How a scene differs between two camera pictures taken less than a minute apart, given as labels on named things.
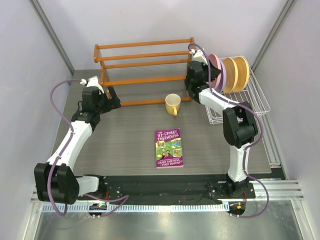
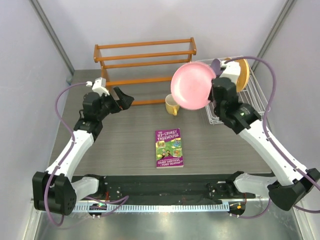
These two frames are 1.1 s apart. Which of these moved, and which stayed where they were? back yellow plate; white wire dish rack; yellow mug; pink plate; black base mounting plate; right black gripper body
Moved: pink plate; right black gripper body
Stayed: back yellow plate; black base mounting plate; yellow mug; white wire dish rack
